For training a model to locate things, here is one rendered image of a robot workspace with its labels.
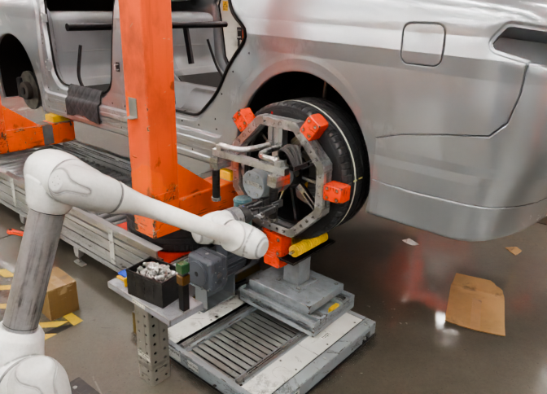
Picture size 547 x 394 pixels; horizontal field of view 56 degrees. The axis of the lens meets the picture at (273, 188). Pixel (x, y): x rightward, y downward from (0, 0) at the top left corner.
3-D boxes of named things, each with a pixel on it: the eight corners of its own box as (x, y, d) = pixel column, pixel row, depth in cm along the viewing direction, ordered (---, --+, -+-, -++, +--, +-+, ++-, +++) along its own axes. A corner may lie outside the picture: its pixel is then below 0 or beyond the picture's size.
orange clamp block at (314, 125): (319, 138, 221) (330, 124, 215) (308, 142, 215) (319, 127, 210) (308, 127, 223) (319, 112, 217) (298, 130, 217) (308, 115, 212)
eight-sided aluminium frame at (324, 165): (327, 244, 231) (335, 126, 212) (319, 249, 226) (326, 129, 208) (241, 212, 264) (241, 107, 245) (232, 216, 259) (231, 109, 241)
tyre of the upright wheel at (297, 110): (339, 251, 261) (398, 146, 224) (310, 268, 244) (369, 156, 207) (251, 175, 289) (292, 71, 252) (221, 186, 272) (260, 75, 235)
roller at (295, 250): (330, 240, 257) (331, 229, 255) (294, 260, 236) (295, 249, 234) (321, 237, 261) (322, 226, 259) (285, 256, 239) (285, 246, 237)
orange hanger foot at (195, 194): (252, 202, 293) (252, 143, 281) (181, 229, 255) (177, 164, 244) (231, 194, 303) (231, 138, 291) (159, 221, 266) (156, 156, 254)
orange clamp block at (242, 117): (259, 122, 242) (249, 107, 243) (247, 124, 236) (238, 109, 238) (251, 130, 246) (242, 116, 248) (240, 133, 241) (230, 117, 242)
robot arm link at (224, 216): (216, 229, 196) (242, 241, 188) (185, 242, 184) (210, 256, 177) (217, 203, 192) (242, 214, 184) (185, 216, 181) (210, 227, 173)
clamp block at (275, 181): (290, 183, 211) (291, 171, 209) (276, 189, 204) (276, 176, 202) (281, 181, 214) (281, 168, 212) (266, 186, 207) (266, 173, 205)
